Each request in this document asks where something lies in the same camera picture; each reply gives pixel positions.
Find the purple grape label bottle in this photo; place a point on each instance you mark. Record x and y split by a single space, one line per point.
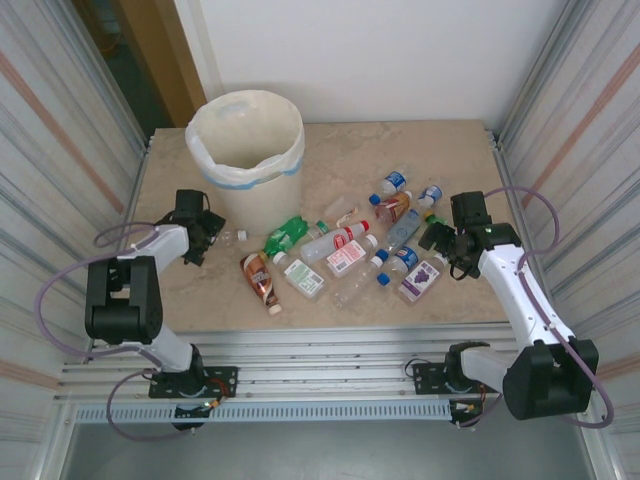
420 280

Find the translucent capless bottle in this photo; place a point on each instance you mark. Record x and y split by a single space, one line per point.
340 206

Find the small blue label bottle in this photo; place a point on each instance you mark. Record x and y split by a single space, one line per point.
433 192

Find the aluminium frame post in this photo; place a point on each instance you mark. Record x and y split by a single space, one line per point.
542 65
129 107

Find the small bottle green cap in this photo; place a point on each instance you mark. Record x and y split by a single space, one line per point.
322 227

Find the aluminium rail frame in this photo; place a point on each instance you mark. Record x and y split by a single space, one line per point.
325 360

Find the red label square bottle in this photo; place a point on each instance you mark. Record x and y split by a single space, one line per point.
345 257

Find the blue label bottle blue cap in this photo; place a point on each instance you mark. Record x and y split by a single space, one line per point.
407 256
396 179

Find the translucent white bin liner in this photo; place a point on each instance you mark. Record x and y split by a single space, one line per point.
245 125

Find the yellow power connector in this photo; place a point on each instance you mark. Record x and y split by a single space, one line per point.
466 408
214 403

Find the small clear bottle white cap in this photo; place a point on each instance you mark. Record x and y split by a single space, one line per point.
242 234

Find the cream plastic bin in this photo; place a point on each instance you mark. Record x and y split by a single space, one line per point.
260 205

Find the wooden door frame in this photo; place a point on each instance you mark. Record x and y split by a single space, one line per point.
165 60

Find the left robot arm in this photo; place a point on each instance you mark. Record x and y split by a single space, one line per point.
120 320

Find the brown label bottle white cap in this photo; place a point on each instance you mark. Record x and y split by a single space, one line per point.
260 277

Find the bluish clear bottle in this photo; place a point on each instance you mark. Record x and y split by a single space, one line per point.
404 230

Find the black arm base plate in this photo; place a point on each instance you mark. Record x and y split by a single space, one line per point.
225 380
425 380

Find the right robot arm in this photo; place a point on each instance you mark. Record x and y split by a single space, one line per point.
545 385

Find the green label square bottle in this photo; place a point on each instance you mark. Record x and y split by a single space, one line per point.
302 277

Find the red orange label bottle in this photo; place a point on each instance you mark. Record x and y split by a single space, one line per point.
395 205

